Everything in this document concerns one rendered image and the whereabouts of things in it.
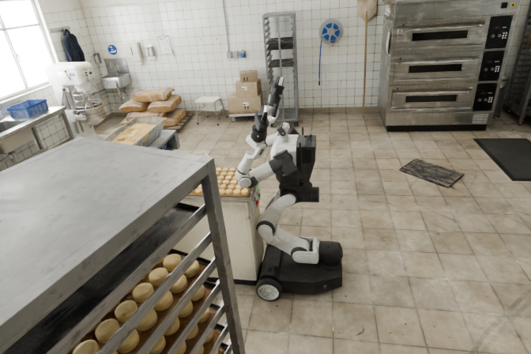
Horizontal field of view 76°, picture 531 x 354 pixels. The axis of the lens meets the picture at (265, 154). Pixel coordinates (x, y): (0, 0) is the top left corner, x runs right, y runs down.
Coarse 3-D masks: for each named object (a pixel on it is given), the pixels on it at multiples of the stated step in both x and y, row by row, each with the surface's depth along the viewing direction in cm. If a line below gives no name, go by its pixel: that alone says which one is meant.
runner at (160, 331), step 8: (216, 264) 94; (208, 272) 91; (200, 280) 88; (192, 288) 85; (184, 296) 82; (192, 296) 85; (176, 304) 80; (184, 304) 83; (176, 312) 80; (168, 320) 78; (160, 328) 75; (152, 336) 73; (160, 336) 76; (144, 344) 72; (152, 344) 73; (144, 352) 72
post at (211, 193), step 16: (208, 160) 79; (208, 176) 80; (208, 192) 82; (208, 208) 85; (224, 240) 90; (224, 256) 92; (224, 272) 94; (224, 288) 97; (224, 304) 100; (240, 336) 107; (240, 352) 109
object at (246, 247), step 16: (224, 208) 242; (240, 208) 240; (208, 224) 252; (224, 224) 249; (240, 224) 247; (256, 224) 266; (192, 240) 262; (240, 240) 254; (256, 240) 266; (208, 256) 267; (240, 256) 261; (256, 256) 267; (240, 272) 269; (256, 272) 268
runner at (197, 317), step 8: (216, 288) 96; (208, 296) 93; (216, 296) 96; (208, 304) 93; (200, 312) 90; (192, 320) 87; (184, 328) 84; (192, 328) 87; (184, 336) 84; (176, 344) 82; (168, 352) 79
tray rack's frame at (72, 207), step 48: (96, 144) 94; (0, 192) 73; (48, 192) 72; (96, 192) 70; (144, 192) 69; (0, 240) 58; (48, 240) 57; (96, 240) 56; (0, 288) 48; (48, 288) 47; (0, 336) 42
